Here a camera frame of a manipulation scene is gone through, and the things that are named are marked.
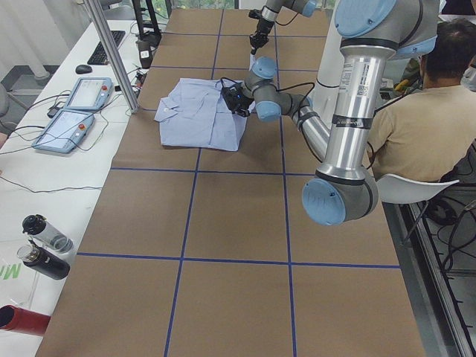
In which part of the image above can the black monitor stand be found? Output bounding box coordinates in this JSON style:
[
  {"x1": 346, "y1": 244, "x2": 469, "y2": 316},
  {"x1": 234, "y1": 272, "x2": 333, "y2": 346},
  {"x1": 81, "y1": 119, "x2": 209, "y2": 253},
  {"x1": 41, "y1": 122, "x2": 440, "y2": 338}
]
[{"x1": 132, "y1": 0, "x2": 163, "y2": 42}]

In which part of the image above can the red cylinder bottle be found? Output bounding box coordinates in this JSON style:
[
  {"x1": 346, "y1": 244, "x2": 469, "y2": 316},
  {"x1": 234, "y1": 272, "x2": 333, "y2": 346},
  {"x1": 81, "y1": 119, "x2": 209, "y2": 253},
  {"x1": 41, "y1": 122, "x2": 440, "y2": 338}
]
[{"x1": 1, "y1": 305, "x2": 51, "y2": 336}]

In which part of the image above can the blue teach pendant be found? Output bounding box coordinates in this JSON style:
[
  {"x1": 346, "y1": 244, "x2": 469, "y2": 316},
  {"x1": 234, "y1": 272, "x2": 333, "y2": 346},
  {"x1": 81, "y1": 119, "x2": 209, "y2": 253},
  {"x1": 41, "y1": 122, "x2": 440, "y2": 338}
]
[
  {"x1": 31, "y1": 109, "x2": 95, "y2": 154},
  {"x1": 64, "y1": 77, "x2": 114, "y2": 112}
]

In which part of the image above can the seated person beige shirt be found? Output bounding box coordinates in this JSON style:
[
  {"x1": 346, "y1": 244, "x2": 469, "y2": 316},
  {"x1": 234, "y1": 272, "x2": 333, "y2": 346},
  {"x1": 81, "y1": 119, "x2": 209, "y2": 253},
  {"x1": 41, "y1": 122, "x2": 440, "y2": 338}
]
[{"x1": 368, "y1": 19, "x2": 475, "y2": 182}]

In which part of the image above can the upper blue teach pendant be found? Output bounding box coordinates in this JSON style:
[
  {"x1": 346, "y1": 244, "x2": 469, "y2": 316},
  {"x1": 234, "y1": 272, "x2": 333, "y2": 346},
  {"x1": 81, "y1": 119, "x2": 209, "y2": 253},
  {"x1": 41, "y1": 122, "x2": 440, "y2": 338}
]
[{"x1": 64, "y1": 77, "x2": 114, "y2": 112}]

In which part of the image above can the aluminium frame post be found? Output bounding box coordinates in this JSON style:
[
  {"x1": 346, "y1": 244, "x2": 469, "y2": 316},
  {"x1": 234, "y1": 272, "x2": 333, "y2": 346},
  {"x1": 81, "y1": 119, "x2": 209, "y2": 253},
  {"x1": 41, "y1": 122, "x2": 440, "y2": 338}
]
[{"x1": 84, "y1": 0, "x2": 139, "y2": 114}]

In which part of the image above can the white chair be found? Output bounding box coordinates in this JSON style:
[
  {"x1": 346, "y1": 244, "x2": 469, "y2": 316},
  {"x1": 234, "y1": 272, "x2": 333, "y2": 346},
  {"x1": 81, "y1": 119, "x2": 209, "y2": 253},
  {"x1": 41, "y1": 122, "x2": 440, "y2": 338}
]
[{"x1": 376, "y1": 174, "x2": 460, "y2": 204}]

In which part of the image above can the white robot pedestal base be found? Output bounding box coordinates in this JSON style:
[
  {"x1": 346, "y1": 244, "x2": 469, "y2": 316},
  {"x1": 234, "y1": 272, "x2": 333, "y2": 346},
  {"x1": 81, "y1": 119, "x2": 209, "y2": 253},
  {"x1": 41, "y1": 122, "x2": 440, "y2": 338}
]
[{"x1": 312, "y1": 1, "x2": 344, "y2": 118}]

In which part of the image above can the black keyboard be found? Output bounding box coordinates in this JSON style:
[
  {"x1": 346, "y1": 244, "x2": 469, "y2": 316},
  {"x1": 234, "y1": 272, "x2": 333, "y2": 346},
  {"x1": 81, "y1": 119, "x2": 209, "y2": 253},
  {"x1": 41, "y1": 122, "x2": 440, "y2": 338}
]
[{"x1": 86, "y1": 30, "x2": 126, "y2": 65}]

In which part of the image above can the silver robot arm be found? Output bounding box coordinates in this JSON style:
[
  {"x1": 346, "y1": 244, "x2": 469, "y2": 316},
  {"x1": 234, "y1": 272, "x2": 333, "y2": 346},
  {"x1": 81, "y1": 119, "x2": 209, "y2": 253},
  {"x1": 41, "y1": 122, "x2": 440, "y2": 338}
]
[
  {"x1": 221, "y1": 1, "x2": 440, "y2": 225},
  {"x1": 248, "y1": 0, "x2": 318, "y2": 55}
]

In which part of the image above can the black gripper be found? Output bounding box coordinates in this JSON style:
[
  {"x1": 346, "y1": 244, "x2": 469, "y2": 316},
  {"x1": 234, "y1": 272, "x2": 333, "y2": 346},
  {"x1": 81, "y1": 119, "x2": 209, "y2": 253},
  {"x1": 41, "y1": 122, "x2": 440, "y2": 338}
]
[
  {"x1": 248, "y1": 10, "x2": 274, "y2": 56},
  {"x1": 221, "y1": 83, "x2": 253, "y2": 118}
]

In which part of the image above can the lower blue teach pendant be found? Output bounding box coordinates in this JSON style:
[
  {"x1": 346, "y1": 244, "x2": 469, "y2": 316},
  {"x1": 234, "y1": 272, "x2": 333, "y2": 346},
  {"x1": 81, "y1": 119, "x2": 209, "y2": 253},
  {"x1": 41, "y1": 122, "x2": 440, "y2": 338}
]
[{"x1": 31, "y1": 109, "x2": 95, "y2": 154}]

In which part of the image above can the black computer mouse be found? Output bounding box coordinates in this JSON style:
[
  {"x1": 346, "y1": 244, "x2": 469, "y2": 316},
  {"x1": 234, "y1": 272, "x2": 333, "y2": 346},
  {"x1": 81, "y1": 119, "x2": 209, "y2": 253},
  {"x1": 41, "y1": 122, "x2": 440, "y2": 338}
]
[{"x1": 75, "y1": 64, "x2": 92, "y2": 74}]

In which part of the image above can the blue striped button shirt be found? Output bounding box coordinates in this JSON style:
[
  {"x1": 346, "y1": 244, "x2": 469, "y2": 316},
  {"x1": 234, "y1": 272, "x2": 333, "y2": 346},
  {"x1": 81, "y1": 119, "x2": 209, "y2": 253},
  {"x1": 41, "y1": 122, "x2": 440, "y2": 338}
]
[{"x1": 155, "y1": 78, "x2": 247, "y2": 152}]

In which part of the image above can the clear water bottle black lid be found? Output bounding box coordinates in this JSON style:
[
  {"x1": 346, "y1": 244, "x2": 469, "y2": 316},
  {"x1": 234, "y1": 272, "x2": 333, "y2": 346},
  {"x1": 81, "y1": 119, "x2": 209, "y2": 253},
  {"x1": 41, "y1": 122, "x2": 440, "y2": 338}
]
[{"x1": 22, "y1": 214, "x2": 74, "y2": 253}]

